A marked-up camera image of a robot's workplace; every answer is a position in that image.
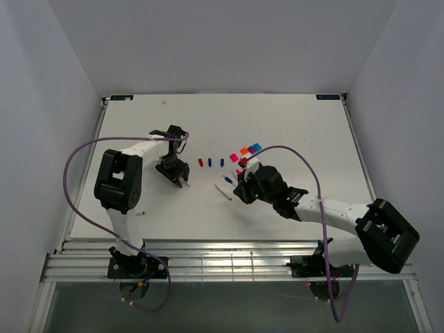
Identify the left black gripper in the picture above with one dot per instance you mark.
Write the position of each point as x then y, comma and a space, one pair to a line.
182, 171

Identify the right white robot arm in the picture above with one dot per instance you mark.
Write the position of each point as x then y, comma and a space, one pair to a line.
380, 235

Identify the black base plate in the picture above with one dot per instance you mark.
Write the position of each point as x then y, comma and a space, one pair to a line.
314, 267
136, 268

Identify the aluminium frame rail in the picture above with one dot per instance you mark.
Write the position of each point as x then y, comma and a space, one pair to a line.
189, 261

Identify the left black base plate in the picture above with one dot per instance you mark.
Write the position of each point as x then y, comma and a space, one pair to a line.
136, 268

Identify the blue corner label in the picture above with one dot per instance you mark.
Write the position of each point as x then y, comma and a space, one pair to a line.
121, 97
328, 97

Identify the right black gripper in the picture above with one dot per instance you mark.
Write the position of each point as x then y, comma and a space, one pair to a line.
242, 189

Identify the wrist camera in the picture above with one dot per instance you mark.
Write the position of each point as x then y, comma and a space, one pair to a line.
249, 165
178, 135

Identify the right blue corner label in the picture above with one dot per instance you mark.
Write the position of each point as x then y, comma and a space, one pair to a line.
328, 97

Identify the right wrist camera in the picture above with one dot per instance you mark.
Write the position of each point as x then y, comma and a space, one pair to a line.
249, 165

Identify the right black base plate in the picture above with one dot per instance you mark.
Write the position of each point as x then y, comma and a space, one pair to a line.
314, 267

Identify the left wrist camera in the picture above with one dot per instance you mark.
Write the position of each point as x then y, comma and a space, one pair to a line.
178, 135

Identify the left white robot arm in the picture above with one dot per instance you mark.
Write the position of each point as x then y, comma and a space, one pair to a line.
119, 181

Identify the left blue corner label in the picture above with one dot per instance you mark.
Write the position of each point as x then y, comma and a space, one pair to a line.
121, 97

